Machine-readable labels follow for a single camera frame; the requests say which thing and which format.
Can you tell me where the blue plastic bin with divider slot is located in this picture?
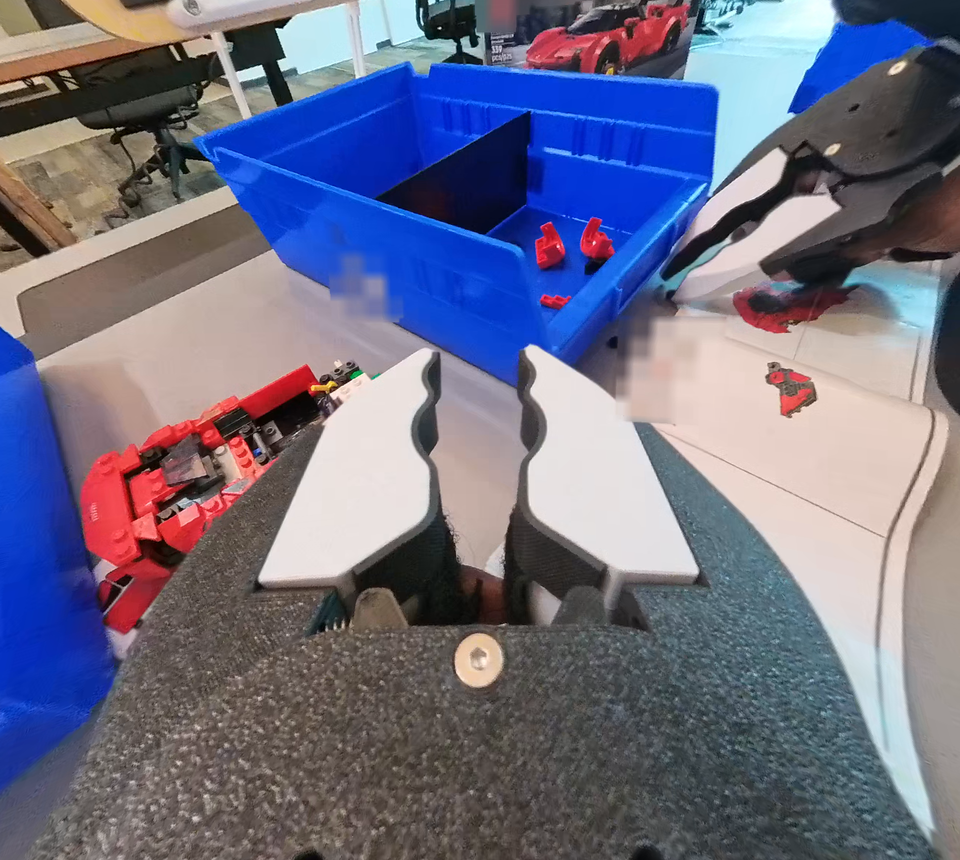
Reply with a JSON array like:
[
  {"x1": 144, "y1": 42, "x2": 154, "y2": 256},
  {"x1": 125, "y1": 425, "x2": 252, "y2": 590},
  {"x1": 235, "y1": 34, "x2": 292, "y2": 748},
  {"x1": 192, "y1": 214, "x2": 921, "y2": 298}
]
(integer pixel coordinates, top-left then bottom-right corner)
[{"x1": 193, "y1": 60, "x2": 720, "y2": 385}]

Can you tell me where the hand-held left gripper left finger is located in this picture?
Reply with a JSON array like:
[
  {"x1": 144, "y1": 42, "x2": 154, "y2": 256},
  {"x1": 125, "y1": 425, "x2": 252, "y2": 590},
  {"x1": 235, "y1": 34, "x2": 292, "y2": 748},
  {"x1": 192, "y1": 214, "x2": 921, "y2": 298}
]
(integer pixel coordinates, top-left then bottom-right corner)
[{"x1": 257, "y1": 348, "x2": 444, "y2": 614}]

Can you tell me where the toy car cardboard box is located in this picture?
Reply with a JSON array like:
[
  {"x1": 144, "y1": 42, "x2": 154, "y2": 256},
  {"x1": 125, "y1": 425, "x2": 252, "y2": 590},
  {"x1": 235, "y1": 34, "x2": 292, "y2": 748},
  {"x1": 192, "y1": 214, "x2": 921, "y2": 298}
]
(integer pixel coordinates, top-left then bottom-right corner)
[{"x1": 474, "y1": 0, "x2": 715, "y2": 80}]

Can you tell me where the toy car instruction booklet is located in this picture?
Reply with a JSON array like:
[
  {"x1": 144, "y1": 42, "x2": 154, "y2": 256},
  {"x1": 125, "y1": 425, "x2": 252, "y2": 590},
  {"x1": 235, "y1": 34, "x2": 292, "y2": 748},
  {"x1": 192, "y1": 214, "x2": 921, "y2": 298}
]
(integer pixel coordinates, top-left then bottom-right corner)
[{"x1": 618, "y1": 253, "x2": 960, "y2": 854}]

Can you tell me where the red toy brick car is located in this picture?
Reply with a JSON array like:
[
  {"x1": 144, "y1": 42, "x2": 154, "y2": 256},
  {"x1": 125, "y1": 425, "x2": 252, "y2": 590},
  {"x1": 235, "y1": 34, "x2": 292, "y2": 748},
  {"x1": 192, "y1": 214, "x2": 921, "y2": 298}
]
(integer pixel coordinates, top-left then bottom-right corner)
[{"x1": 78, "y1": 359, "x2": 393, "y2": 638}]

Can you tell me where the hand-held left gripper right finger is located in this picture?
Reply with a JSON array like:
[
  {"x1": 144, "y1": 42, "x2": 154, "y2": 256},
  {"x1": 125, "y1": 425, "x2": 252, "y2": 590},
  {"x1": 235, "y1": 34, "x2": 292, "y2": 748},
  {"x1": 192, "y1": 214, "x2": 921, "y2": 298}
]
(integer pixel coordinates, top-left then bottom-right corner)
[{"x1": 508, "y1": 344, "x2": 703, "y2": 614}]

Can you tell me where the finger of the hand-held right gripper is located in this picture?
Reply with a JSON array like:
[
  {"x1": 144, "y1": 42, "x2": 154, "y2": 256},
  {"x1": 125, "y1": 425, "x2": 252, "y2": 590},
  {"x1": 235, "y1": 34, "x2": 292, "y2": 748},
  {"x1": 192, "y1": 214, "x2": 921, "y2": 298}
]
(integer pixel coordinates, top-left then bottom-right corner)
[
  {"x1": 669, "y1": 194, "x2": 843, "y2": 305},
  {"x1": 661, "y1": 145, "x2": 790, "y2": 281}
]

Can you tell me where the pile of small toy bricks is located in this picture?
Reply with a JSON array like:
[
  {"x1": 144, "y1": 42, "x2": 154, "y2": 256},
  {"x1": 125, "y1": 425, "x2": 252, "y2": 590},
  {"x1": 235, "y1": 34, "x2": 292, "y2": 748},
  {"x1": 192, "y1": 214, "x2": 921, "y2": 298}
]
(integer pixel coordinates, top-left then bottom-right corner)
[{"x1": 540, "y1": 259, "x2": 610, "y2": 310}]

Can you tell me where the black bin divider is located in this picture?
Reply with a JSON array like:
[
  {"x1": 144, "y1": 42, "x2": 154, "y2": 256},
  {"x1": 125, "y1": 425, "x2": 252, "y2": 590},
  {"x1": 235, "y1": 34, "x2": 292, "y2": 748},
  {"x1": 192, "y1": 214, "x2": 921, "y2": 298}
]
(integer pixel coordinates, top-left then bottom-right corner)
[{"x1": 375, "y1": 112, "x2": 532, "y2": 236}]

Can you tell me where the brown wooden beam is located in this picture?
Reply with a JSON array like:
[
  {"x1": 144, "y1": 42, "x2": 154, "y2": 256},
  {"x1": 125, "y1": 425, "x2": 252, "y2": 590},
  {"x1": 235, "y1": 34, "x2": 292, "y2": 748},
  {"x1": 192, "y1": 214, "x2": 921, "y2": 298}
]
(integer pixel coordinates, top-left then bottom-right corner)
[{"x1": 0, "y1": 159, "x2": 78, "y2": 255}]

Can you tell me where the person's right hand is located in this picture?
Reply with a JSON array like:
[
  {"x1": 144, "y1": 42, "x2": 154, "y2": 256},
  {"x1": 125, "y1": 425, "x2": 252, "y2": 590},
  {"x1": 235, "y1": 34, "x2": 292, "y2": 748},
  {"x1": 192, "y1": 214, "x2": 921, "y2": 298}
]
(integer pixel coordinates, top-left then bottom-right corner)
[{"x1": 855, "y1": 189, "x2": 960, "y2": 267}]

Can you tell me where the wooden top desk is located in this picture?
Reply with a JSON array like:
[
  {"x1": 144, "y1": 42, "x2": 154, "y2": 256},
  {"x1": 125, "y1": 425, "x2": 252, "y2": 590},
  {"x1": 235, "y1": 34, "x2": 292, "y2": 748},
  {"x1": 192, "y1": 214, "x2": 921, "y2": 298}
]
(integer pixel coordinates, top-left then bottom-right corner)
[{"x1": 0, "y1": 5, "x2": 370, "y2": 141}]

